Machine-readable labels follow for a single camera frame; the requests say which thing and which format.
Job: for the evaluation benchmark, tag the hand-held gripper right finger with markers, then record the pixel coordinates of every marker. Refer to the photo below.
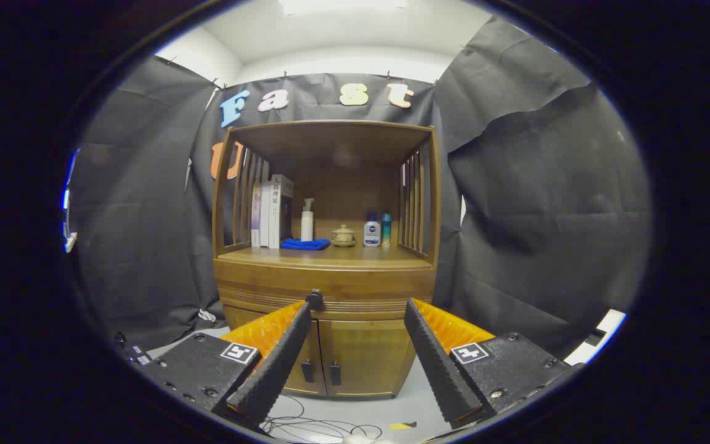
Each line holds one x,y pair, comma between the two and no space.
438,364

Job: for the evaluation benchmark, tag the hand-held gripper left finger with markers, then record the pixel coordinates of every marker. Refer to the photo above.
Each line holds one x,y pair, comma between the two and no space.
275,364

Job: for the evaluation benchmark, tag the wooden drawer with black knob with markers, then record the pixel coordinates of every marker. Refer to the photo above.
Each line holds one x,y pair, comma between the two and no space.
361,287

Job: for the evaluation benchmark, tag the wooden cabinet door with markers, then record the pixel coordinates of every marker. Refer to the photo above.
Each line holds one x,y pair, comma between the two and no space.
367,357
315,342

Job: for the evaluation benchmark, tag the wooden countertop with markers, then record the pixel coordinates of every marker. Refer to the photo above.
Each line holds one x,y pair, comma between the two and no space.
367,254

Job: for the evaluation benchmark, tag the wooden cabinet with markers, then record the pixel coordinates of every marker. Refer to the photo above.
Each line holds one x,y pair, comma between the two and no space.
330,148

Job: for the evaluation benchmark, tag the yellow tape piece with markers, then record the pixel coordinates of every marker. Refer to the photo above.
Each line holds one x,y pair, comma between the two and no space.
399,426

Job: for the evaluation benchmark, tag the blue folded cloth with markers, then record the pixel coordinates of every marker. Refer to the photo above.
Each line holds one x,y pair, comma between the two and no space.
304,245

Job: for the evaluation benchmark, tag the black electronic device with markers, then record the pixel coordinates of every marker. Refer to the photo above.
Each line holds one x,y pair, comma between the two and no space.
136,354

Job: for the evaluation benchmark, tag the white pump bottle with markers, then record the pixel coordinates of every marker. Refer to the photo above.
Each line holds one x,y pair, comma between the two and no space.
307,228

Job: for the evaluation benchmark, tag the teal bottle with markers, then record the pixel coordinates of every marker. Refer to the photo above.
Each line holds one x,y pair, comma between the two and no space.
386,231

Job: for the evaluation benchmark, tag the beige lidded ceramic teacup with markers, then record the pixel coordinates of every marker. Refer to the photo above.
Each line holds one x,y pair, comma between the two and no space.
343,236

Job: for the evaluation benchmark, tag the white lotion bottle blue cap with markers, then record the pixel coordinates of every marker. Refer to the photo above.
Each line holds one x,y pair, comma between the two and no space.
371,234

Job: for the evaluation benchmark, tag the white spine book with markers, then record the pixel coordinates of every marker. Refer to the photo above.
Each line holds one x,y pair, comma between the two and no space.
265,216

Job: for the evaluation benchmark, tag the pink spine book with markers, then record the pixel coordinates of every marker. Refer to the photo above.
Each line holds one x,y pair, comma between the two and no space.
256,216

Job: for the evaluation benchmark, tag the grey cover book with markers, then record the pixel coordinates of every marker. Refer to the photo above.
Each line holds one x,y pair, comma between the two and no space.
275,213

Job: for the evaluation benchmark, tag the black backdrop cloth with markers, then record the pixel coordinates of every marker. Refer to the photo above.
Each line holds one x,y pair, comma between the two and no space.
145,216

